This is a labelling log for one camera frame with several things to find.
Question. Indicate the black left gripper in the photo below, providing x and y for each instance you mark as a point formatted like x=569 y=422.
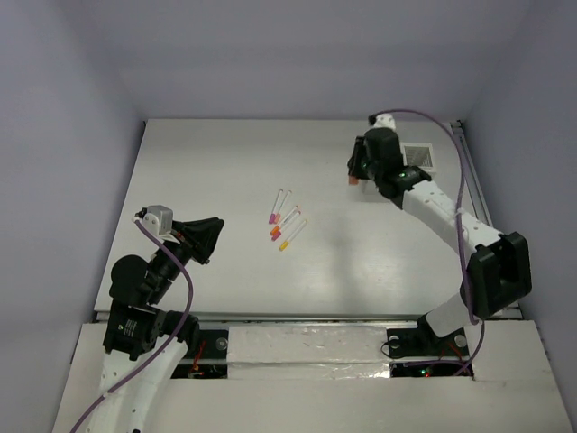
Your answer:
x=190 y=243

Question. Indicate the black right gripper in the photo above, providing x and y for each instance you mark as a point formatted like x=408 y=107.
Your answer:
x=361 y=149

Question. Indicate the magenta cap white marker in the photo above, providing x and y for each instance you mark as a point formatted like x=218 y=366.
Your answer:
x=277 y=235

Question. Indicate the pink cap white marker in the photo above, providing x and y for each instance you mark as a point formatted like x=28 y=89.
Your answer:
x=285 y=197

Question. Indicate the yellow cap white marker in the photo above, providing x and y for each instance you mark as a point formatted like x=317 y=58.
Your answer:
x=285 y=244

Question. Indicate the orange cap white marker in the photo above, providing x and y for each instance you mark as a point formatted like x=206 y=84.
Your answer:
x=287 y=218

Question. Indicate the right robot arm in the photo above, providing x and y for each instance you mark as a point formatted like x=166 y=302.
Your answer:
x=495 y=266

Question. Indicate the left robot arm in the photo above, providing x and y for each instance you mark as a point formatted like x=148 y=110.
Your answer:
x=150 y=327

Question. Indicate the white slotted stationery organizer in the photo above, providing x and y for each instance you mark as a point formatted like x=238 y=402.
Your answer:
x=394 y=185

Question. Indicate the purple cap white marker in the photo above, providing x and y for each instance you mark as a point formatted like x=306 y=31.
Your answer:
x=275 y=207

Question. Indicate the white front base board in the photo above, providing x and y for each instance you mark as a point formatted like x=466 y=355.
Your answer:
x=317 y=378

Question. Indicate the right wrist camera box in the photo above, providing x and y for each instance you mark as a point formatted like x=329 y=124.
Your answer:
x=382 y=121

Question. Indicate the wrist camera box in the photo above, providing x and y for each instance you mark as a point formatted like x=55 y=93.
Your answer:
x=382 y=121
x=156 y=220

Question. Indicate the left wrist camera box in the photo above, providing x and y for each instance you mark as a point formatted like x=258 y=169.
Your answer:
x=156 y=220

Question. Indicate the aluminium table edge rail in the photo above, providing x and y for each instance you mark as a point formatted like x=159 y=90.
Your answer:
x=479 y=206

